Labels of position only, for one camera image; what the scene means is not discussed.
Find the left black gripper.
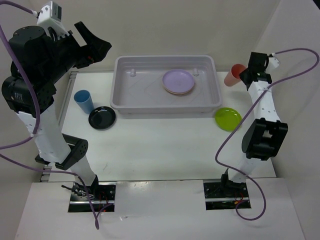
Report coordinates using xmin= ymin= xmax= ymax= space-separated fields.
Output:
xmin=42 ymin=21 xmax=112 ymax=84

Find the coral plastic cup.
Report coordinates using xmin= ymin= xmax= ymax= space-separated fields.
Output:
xmin=224 ymin=63 xmax=247 ymax=87

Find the blue plastic cup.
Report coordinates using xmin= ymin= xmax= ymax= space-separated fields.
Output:
xmin=73 ymin=89 xmax=95 ymax=114

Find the purple plastic plate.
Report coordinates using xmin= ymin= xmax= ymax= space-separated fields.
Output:
xmin=162 ymin=69 xmax=195 ymax=93

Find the orange plastic plate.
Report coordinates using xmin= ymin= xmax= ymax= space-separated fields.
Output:
xmin=164 ymin=88 xmax=193 ymax=96

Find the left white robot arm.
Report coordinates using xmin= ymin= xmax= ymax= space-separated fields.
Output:
xmin=1 ymin=22 xmax=112 ymax=200

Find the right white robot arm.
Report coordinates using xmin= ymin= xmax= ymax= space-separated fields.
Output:
xmin=219 ymin=52 xmax=288 ymax=197

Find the lavender plastic bin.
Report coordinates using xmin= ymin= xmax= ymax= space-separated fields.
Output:
xmin=110 ymin=55 xmax=223 ymax=114

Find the green plastic plate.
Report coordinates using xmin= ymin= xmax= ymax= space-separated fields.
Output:
xmin=214 ymin=107 xmax=242 ymax=132

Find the black plate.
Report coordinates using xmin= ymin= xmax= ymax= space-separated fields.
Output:
xmin=88 ymin=106 xmax=116 ymax=130

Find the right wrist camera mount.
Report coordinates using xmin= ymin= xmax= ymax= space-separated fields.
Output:
xmin=266 ymin=53 xmax=280 ymax=71

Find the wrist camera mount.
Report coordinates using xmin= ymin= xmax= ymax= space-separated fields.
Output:
xmin=36 ymin=1 xmax=70 ymax=42
xmin=266 ymin=53 xmax=280 ymax=71

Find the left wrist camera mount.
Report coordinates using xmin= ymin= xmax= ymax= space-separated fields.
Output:
xmin=36 ymin=1 xmax=70 ymax=42

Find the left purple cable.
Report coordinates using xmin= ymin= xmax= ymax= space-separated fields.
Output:
xmin=0 ymin=0 xmax=100 ymax=230

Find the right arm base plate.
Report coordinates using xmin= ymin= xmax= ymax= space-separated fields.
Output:
xmin=203 ymin=179 xmax=251 ymax=211

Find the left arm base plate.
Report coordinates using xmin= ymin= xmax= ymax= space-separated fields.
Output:
xmin=62 ymin=182 xmax=116 ymax=213

